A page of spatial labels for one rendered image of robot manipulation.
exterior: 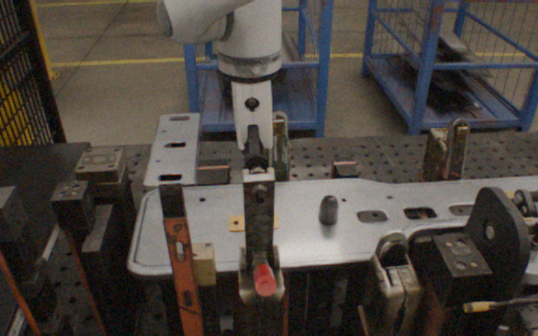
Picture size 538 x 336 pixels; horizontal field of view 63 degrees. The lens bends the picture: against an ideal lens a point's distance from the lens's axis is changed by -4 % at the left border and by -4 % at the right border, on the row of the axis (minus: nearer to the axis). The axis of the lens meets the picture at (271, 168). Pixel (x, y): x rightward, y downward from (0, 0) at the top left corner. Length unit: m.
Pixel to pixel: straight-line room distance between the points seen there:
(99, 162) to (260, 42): 0.42
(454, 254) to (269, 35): 0.35
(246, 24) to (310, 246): 0.36
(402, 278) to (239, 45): 0.36
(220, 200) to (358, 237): 0.25
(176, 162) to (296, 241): 0.32
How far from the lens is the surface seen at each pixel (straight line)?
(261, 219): 0.55
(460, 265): 0.59
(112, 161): 0.86
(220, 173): 0.93
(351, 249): 0.74
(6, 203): 0.58
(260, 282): 0.49
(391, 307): 0.61
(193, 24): 0.50
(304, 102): 3.06
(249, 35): 0.57
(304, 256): 0.72
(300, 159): 1.48
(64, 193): 0.78
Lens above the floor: 1.51
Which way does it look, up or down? 34 degrees down
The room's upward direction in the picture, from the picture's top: straight up
